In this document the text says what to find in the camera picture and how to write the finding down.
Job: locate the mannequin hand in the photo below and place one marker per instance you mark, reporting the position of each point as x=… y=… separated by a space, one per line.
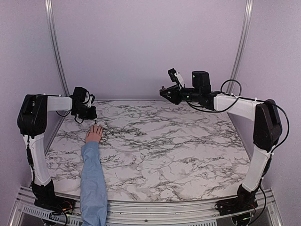
x=95 y=134

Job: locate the right aluminium frame post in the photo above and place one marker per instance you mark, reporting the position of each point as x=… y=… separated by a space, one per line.
x=243 y=38

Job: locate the front aluminium rail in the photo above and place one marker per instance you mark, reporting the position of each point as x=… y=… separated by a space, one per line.
x=126 y=213

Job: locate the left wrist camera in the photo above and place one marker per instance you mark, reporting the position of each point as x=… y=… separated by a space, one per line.
x=89 y=100

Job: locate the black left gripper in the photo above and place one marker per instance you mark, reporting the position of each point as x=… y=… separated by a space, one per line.
x=91 y=116

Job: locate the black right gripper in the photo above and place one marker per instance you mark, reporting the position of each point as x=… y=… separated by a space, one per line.
x=175 y=98

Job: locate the aluminium frame post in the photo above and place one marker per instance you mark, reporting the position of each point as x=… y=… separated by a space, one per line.
x=55 y=46
x=243 y=38

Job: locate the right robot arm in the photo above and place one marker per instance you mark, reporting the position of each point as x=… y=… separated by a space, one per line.
x=267 y=129

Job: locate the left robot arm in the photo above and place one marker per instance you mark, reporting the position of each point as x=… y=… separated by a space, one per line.
x=32 y=122

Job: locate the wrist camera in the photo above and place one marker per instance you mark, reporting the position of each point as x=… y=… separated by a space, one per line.
x=89 y=100
x=176 y=77

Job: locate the left aluminium frame post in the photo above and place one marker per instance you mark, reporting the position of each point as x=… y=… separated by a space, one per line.
x=55 y=46

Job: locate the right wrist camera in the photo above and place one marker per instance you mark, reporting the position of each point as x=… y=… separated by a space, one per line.
x=176 y=77

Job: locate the blue sleeved forearm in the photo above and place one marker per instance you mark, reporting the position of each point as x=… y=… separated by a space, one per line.
x=93 y=193

